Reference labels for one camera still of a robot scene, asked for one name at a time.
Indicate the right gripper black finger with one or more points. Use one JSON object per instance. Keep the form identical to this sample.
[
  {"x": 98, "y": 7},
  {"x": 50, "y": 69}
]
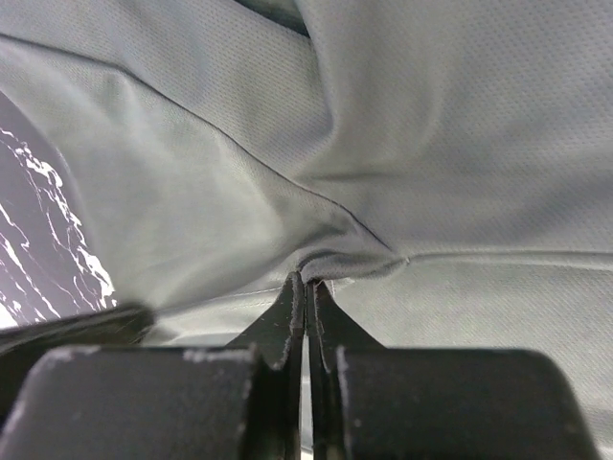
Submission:
[{"x": 329, "y": 330}]

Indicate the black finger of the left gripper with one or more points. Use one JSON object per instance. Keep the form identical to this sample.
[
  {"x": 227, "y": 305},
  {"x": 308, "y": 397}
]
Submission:
[{"x": 273, "y": 427}]

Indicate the grey t-shirt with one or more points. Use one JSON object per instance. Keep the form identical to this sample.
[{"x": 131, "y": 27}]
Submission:
[{"x": 446, "y": 166}]

